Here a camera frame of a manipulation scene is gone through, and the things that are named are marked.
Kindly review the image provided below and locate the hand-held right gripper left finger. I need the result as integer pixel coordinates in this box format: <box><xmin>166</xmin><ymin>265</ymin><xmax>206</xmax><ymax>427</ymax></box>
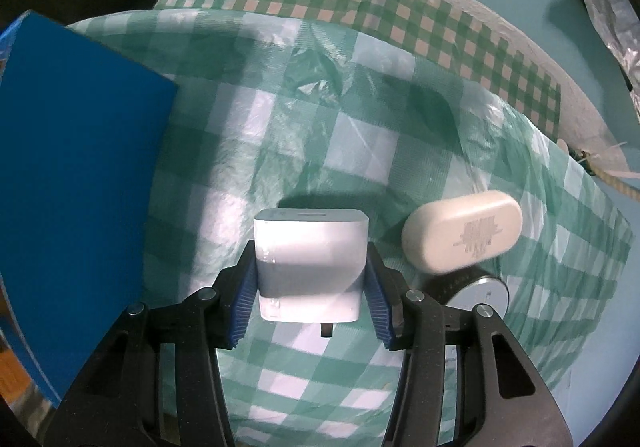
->
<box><xmin>44</xmin><ymin>240</ymin><xmax>259</xmax><ymax>447</ymax></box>

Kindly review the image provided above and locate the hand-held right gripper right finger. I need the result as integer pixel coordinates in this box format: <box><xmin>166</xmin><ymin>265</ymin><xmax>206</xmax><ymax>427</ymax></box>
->
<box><xmin>364</xmin><ymin>242</ymin><xmax>574</xmax><ymax>447</ymax></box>

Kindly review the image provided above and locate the white cube charger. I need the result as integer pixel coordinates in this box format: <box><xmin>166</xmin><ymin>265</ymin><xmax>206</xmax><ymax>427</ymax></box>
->
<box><xmin>253</xmin><ymin>207</ymin><xmax>369</xmax><ymax>339</ymax></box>

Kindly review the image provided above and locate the round silver disc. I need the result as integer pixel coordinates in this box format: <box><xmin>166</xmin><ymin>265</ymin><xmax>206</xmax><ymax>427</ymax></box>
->
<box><xmin>425</xmin><ymin>267</ymin><xmax>510</xmax><ymax>323</ymax></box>

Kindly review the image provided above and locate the white oval case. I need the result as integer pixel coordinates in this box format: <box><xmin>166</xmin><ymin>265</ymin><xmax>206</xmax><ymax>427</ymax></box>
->
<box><xmin>401</xmin><ymin>190</ymin><xmax>524</xmax><ymax>274</ymax></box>

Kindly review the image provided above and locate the green checkered plastic tablecloth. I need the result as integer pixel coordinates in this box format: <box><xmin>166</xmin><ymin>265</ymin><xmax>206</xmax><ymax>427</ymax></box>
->
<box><xmin>65</xmin><ymin>7</ymin><xmax>633</xmax><ymax>447</ymax></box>

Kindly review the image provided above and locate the blue box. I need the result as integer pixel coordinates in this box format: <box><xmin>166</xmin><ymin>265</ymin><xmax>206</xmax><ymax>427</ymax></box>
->
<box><xmin>0</xmin><ymin>10</ymin><xmax>181</xmax><ymax>403</ymax></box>

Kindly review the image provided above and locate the small-check green cloth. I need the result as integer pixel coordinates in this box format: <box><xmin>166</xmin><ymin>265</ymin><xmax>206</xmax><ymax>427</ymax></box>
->
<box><xmin>157</xmin><ymin>0</ymin><xmax>563</xmax><ymax>143</ymax></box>

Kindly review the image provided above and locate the silver foil sheet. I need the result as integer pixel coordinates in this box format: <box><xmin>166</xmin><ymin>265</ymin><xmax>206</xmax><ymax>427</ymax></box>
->
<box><xmin>572</xmin><ymin>0</ymin><xmax>640</xmax><ymax>93</ymax></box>

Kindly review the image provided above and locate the tan rope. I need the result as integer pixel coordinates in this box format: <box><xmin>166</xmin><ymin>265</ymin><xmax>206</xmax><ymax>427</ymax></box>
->
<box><xmin>575</xmin><ymin>147</ymin><xmax>640</xmax><ymax>203</ymax></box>

